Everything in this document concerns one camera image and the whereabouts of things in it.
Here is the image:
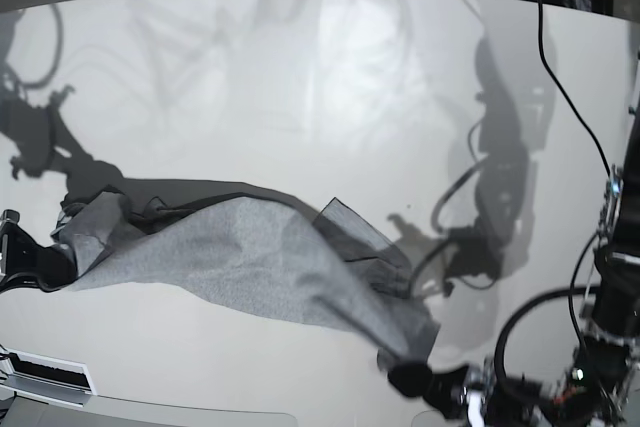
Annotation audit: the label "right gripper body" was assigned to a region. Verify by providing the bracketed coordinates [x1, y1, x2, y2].
[1, 209, 38, 292]

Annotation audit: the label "grey t-shirt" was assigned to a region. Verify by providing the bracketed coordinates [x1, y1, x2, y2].
[51, 190, 439, 364]

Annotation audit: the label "white cable slot panel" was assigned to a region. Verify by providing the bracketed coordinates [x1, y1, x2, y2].
[1, 348, 98, 408]

